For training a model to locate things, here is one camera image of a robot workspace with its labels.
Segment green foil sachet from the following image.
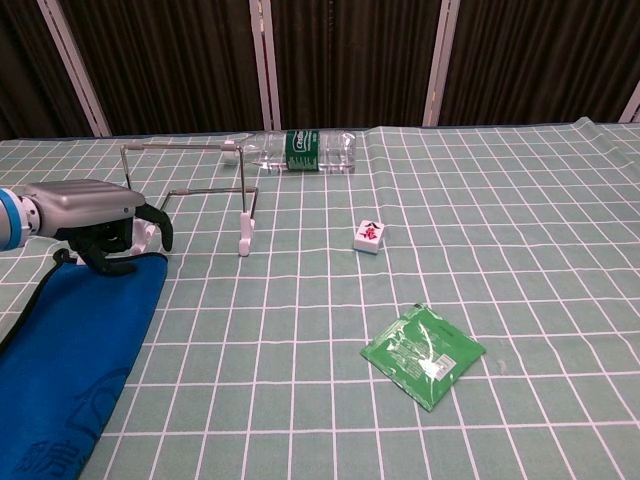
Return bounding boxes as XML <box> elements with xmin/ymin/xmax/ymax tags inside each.
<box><xmin>359</xmin><ymin>302</ymin><xmax>487</xmax><ymax>412</ymax></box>

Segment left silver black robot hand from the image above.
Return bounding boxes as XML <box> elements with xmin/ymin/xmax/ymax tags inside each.
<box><xmin>22</xmin><ymin>178</ymin><xmax>175</xmax><ymax>277</ymax></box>

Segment white partition post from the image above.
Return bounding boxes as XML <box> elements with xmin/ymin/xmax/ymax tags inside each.
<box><xmin>37</xmin><ymin>0</ymin><xmax>112</xmax><ymax>137</ymax></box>
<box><xmin>422</xmin><ymin>0</ymin><xmax>462</xmax><ymax>127</ymax></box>
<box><xmin>618</xmin><ymin>82</ymin><xmax>640</xmax><ymax>124</ymax></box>
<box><xmin>248</xmin><ymin>0</ymin><xmax>282</xmax><ymax>132</ymax></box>

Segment dark pleated curtain panel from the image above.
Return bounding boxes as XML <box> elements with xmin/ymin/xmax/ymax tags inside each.
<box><xmin>0</xmin><ymin>0</ymin><xmax>96</xmax><ymax>141</ymax></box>
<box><xmin>272</xmin><ymin>0</ymin><xmax>446</xmax><ymax>131</ymax></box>
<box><xmin>59</xmin><ymin>0</ymin><xmax>265</xmax><ymax>137</ymax></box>
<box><xmin>437</xmin><ymin>0</ymin><xmax>640</xmax><ymax>126</ymax></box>

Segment metal wire rack white feet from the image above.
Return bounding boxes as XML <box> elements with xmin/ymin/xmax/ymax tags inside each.
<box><xmin>121</xmin><ymin>141</ymin><xmax>260</xmax><ymax>258</ymax></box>

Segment white mahjong tile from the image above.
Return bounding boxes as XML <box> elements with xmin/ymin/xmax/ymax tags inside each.
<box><xmin>352</xmin><ymin>218</ymin><xmax>387</xmax><ymax>254</ymax></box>

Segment clear bottle with green label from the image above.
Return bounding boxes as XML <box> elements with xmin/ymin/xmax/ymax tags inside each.
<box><xmin>223</xmin><ymin>128</ymin><xmax>357</xmax><ymax>175</ymax></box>

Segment green white grid tablecloth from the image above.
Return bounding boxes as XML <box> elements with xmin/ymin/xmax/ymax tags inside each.
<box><xmin>0</xmin><ymin>116</ymin><xmax>640</xmax><ymax>480</ymax></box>

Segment black and blue cloth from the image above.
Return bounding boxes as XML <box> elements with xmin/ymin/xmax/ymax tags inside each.
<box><xmin>0</xmin><ymin>248</ymin><xmax>169</xmax><ymax>480</ymax></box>

